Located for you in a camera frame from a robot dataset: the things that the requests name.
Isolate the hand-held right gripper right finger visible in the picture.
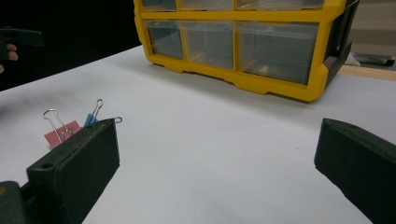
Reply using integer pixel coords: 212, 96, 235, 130
314, 118, 396, 224

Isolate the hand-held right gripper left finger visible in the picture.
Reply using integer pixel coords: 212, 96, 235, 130
26, 118, 121, 224

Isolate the pink binder clip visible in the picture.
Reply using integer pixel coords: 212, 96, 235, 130
42, 108, 82, 148

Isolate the clear plastic drawer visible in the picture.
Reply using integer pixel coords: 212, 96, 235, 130
180, 21, 235, 70

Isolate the yellow black drawer organizer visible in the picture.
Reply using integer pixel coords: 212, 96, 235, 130
133, 0, 361, 103

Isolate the wooden table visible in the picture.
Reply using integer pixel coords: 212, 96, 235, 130
338, 64, 396, 82

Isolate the white table sheet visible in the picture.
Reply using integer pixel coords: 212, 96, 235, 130
0, 45, 396, 224

